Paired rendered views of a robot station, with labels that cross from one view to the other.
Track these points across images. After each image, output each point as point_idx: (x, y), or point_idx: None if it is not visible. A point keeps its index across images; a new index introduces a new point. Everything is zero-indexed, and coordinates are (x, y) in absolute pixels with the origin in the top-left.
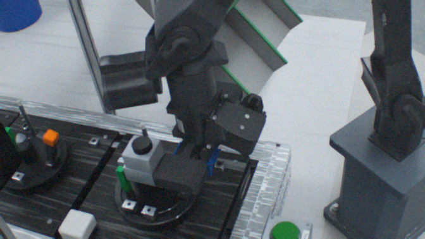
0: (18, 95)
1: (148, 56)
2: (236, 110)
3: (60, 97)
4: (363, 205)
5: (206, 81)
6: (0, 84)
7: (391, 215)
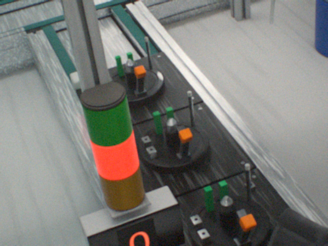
0: (281, 137)
1: (319, 240)
2: None
3: (319, 166)
4: None
5: None
6: (274, 113)
7: None
